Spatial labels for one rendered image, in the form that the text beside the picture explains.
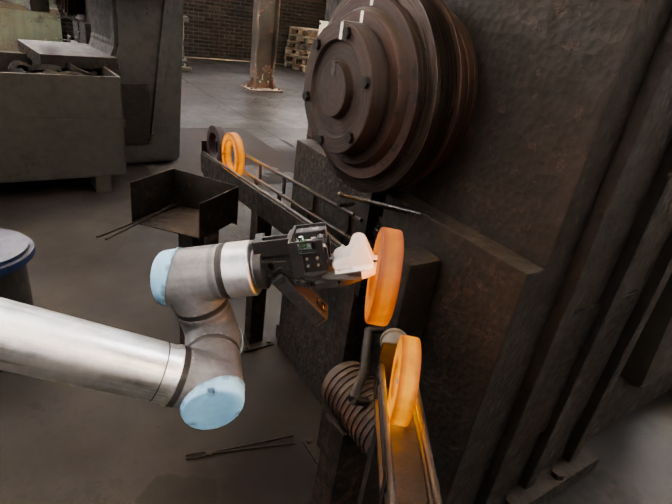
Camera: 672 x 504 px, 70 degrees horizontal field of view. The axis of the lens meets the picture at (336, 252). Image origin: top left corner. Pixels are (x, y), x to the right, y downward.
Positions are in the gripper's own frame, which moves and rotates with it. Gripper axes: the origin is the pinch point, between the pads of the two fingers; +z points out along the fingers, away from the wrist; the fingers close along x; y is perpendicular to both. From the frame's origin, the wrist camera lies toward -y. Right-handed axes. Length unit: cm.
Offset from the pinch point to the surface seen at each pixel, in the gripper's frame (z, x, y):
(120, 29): -164, 283, 55
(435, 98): 13.0, 29.8, 19.7
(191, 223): -61, 73, -15
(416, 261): 6.7, 28.7, -14.5
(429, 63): 12.5, 32.7, 25.9
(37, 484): -102, 20, -67
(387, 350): -1.4, 7.9, -22.4
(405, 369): 1.5, -4.8, -16.8
